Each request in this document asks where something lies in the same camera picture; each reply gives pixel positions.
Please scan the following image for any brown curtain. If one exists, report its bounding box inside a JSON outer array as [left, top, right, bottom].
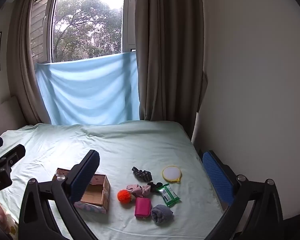
[[134, 0, 208, 122], [7, 0, 53, 125]]

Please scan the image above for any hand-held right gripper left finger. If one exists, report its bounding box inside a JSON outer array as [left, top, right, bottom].
[[19, 150, 100, 240]]

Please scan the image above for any plain black scrunchie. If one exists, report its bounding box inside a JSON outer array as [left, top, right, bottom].
[[147, 181, 163, 193]]

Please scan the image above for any magenta cylindrical bottle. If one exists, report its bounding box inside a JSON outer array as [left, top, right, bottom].
[[134, 197, 152, 220]]

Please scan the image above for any round yellow-rimmed pouch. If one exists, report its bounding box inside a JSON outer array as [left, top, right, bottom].
[[162, 165, 182, 183]]

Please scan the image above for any white framed window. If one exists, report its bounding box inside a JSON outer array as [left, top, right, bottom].
[[29, 0, 138, 64]]

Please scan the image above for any dark patterned scrunchie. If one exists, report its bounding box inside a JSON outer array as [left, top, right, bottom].
[[131, 166, 153, 182]]

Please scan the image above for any pink fabric scrunchie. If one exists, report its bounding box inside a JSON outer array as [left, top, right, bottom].
[[126, 183, 152, 197]]

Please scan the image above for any green wet wipes packet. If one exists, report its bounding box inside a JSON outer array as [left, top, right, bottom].
[[156, 183, 181, 207]]

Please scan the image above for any grey sock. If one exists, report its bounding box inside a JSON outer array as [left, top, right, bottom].
[[151, 204, 174, 223]]

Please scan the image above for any orange pom-pom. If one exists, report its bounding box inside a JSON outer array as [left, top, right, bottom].
[[117, 190, 135, 203]]

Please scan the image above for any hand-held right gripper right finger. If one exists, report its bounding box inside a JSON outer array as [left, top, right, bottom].
[[202, 150, 284, 240]]

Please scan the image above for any patterned cardboard box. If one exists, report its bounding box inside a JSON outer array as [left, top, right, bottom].
[[52, 168, 111, 214]]

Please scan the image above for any tree outside window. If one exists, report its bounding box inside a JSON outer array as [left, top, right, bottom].
[[52, 0, 123, 63]]

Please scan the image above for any light blue hanging cloth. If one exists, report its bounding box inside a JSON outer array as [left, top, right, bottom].
[[36, 52, 140, 126]]

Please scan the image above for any beige headboard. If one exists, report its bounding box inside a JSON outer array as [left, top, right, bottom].
[[0, 96, 28, 143]]

